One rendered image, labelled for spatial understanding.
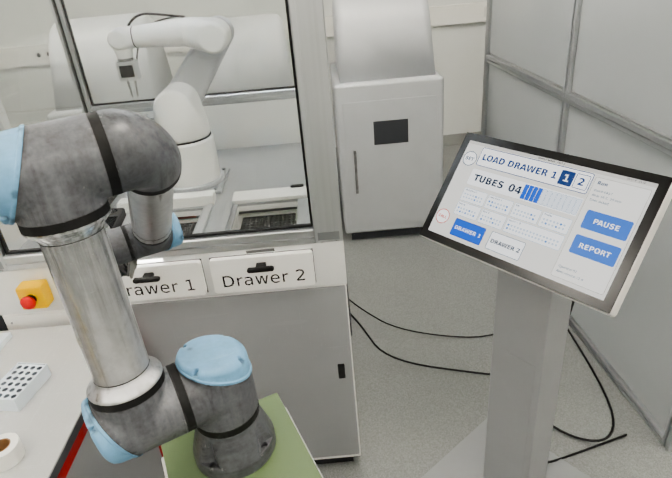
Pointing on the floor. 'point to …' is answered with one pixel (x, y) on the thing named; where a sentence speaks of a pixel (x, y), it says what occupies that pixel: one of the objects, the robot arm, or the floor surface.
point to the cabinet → (266, 352)
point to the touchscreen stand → (518, 390)
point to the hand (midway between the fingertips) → (131, 264)
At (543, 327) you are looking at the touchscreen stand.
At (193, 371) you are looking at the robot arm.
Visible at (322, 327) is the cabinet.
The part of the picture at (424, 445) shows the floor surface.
